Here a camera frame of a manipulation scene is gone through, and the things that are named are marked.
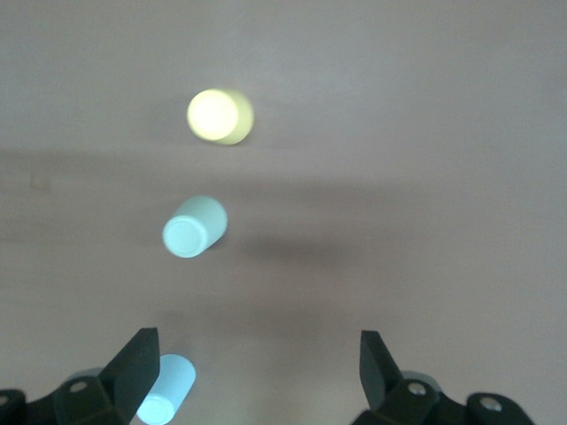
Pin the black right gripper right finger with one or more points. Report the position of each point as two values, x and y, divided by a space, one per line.
376 372

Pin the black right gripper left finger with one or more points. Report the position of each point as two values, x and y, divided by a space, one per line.
133 367

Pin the pale green plastic cup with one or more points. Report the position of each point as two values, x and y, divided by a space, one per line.
195 228

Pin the yellow plastic cup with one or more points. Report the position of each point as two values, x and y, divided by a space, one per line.
219 117

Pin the light blue plastic cup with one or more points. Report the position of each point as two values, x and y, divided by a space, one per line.
173 385

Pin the brown table mat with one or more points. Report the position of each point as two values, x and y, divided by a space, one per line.
398 133

